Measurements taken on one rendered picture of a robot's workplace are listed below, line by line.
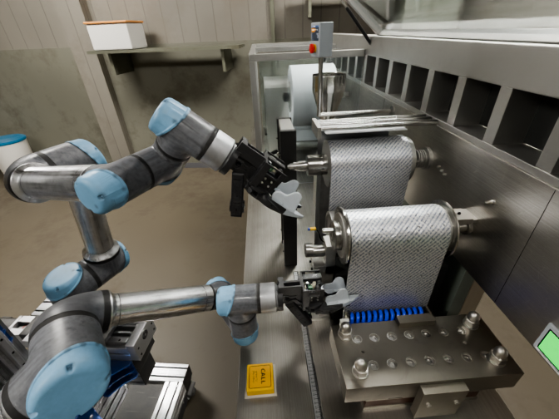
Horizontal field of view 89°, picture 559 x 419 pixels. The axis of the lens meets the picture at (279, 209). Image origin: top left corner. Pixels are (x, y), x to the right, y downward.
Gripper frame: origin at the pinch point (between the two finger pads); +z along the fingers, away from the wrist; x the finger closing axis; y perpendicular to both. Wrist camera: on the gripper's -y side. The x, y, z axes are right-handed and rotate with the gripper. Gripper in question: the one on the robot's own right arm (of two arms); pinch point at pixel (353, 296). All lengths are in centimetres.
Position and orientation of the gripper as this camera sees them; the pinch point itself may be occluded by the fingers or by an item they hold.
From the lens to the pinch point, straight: 81.7
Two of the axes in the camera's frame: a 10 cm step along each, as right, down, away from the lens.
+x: -0.7, -5.3, 8.5
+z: 10.0, -0.7, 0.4
